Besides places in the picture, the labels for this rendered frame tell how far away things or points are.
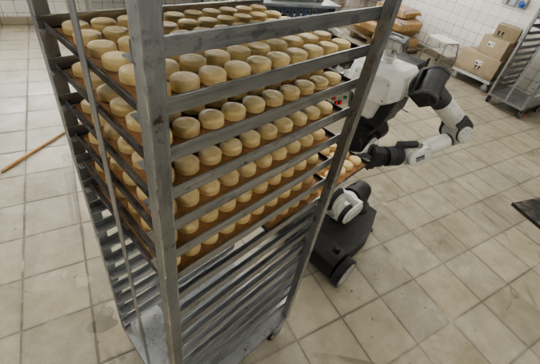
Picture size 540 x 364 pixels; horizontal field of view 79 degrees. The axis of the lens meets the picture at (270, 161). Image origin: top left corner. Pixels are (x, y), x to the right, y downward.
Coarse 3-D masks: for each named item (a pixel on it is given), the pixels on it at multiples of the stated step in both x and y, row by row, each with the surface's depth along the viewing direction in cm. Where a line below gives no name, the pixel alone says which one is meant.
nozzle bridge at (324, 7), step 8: (264, 0) 247; (272, 0) 250; (328, 0) 279; (272, 8) 255; (280, 8) 258; (288, 8) 260; (296, 8) 263; (304, 8) 266; (312, 8) 268; (320, 8) 271; (328, 8) 265; (336, 8) 268
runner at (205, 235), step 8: (328, 160) 103; (320, 168) 102; (304, 176) 96; (288, 184) 92; (296, 184) 95; (272, 192) 88; (280, 192) 91; (264, 200) 87; (248, 208) 83; (256, 208) 86; (232, 216) 79; (240, 216) 82; (216, 224) 77; (224, 224) 79; (208, 232) 75; (216, 232) 78; (192, 240) 72; (200, 240) 75; (176, 248) 70; (184, 248) 72
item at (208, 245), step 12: (312, 180) 112; (288, 192) 103; (300, 192) 106; (264, 204) 99; (276, 204) 101; (252, 216) 95; (132, 228) 86; (228, 228) 88; (240, 228) 91; (216, 240) 86; (192, 252) 81; (204, 252) 84; (180, 264) 80
